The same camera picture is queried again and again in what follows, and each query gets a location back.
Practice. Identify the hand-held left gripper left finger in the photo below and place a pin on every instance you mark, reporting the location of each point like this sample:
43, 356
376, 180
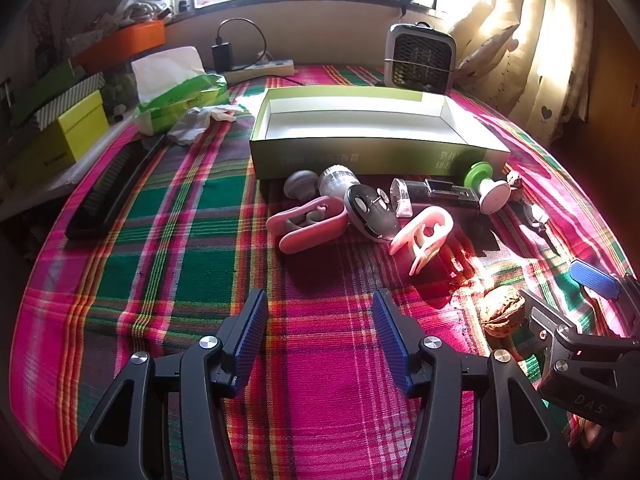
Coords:
250, 335

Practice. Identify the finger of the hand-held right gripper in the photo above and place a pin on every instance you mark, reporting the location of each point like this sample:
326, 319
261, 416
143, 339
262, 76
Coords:
547, 317
595, 277

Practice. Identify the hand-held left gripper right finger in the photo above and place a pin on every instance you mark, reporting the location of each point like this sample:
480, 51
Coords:
392, 340

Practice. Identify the light pink plastic clip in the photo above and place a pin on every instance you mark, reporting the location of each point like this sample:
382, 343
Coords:
422, 237

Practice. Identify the dusty pink plastic clip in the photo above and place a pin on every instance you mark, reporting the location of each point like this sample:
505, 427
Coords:
305, 222

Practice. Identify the green and pink suction knob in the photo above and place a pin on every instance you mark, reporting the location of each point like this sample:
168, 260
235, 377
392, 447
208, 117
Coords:
492, 197

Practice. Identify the black oval plastic gadget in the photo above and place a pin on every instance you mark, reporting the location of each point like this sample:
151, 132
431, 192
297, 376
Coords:
367, 210

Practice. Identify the black bike light clear lens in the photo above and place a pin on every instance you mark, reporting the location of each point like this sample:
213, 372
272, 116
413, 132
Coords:
445, 195

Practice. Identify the grey round knob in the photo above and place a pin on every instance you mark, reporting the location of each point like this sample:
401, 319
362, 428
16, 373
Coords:
300, 185

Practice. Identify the green and white cardboard box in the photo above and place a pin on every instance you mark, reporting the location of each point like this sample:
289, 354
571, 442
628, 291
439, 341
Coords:
350, 120

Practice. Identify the person's right hand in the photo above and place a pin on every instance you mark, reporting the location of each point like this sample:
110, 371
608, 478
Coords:
592, 434

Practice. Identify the pink green plaid blanket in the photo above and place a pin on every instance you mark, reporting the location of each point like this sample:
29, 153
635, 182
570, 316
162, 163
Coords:
200, 260

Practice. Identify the long black hairbrush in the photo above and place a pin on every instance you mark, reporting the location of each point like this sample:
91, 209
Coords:
107, 195

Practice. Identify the crumpled white tissue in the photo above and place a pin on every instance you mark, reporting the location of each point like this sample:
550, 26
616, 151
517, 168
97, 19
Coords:
192, 125

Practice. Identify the green tissue pack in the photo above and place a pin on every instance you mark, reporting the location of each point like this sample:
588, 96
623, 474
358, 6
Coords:
190, 95

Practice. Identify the cream heart print curtain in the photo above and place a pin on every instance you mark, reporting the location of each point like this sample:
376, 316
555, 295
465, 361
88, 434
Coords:
545, 35

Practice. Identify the cream dotted pillow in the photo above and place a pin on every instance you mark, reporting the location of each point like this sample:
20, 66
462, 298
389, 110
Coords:
480, 45

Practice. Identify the yellow-green cardboard box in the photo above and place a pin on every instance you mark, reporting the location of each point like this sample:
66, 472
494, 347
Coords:
75, 130

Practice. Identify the white power strip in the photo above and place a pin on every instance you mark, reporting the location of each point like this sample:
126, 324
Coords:
270, 66

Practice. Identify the white power plug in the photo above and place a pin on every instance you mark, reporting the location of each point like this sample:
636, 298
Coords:
265, 57

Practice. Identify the black charger adapter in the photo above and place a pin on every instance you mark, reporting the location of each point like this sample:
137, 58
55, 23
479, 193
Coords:
222, 57

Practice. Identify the grey portable space heater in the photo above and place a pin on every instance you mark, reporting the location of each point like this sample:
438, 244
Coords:
417, 55

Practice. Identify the striped cardboard box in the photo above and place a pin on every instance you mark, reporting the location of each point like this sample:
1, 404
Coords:
75, 92

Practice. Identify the orange box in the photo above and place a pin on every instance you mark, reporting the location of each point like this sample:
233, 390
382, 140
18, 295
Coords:
130, 40

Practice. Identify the dark green cardboard box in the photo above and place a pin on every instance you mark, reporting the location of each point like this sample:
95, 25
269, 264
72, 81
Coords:
45, 85

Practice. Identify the black window latch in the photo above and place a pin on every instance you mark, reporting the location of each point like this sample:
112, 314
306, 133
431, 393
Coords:
407, 1

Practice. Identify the pile of plastic bags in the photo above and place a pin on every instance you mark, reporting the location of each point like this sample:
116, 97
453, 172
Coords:
142, 2

